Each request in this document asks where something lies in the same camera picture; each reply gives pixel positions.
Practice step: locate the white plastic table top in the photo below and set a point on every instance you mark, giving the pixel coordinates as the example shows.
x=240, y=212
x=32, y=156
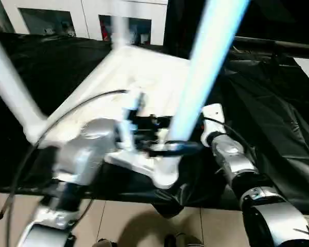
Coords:
x=149, y=77

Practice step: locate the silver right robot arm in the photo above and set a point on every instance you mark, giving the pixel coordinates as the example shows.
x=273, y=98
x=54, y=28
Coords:
x=229, y=151

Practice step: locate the black work mat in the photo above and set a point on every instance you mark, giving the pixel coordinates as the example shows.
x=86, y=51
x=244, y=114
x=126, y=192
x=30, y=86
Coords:
x=260, y=115

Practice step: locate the black right robot foot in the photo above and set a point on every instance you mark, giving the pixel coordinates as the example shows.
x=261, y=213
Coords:
x=184, y=241

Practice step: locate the red bottle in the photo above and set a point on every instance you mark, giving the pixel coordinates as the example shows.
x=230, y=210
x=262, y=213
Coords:
x=105, y=32

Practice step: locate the white sideboard cabinet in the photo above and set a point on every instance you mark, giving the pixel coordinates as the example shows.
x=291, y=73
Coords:
x=87, y=10

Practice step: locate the beige curtain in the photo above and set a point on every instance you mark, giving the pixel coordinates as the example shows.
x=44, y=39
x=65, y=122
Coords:
x=0, y=15

